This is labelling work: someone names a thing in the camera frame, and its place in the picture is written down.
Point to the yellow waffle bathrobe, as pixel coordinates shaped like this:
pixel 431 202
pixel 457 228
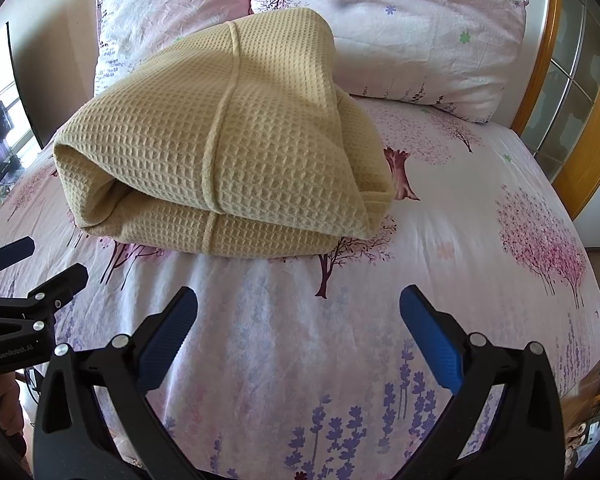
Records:
pixel 230 150

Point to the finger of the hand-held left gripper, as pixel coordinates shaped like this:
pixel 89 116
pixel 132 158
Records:
pixel 65 280
pixel 15 252

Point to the window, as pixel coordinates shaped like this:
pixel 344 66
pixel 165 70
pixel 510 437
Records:
pixel 0 155

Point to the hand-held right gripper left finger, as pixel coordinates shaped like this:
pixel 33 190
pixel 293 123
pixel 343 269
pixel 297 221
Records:
pixel 172 330

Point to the tree print pillow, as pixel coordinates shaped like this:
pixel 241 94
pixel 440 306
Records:
pixel 155 15
pixel 405 45

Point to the curved wooden bed frame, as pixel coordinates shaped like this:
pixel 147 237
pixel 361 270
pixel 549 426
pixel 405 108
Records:
pixel 542 50

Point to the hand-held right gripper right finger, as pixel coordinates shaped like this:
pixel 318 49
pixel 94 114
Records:
pixel 430 340

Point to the tree print bed sheet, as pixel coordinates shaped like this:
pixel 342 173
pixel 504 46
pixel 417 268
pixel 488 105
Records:
pixel 455 240

